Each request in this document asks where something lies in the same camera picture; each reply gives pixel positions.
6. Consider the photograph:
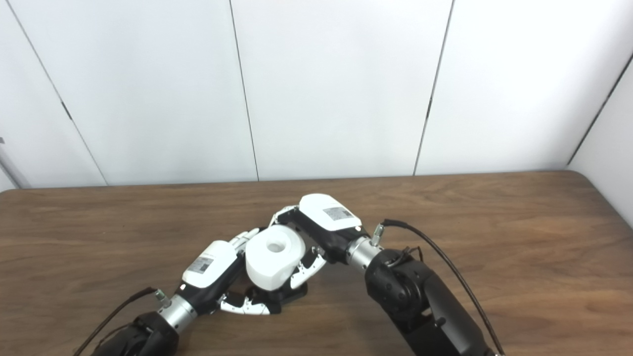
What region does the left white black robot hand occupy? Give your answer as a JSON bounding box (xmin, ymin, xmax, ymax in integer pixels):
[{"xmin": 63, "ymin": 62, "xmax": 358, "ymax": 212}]
[{"xmin": 179, "ymin": 227, "xmax": 282, "ymax": 317}]

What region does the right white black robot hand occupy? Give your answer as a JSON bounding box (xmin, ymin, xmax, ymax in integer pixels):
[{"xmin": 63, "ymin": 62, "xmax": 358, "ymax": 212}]
[{"xmin": 270, "ymin": 193, "xmax": 371, "ymax": 290}]

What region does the round white plastic piece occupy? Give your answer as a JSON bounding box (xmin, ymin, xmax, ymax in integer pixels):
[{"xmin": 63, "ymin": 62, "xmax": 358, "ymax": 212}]
[{"xmin": 245, "ymin": 225, "xmax": 307, "ymax": 291}]

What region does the black plastic holder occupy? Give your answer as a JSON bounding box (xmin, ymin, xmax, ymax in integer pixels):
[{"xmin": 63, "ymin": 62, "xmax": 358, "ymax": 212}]
[{"xmin": 242, "ymin": 282, "xmax": 308, "ymax": 314}]

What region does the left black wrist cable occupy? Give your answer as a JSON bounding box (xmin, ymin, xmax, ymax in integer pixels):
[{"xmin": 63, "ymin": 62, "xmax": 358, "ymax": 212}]
[{"xmin": 73, "ymin": 288, "xmax": 171, "ymax": 356}]

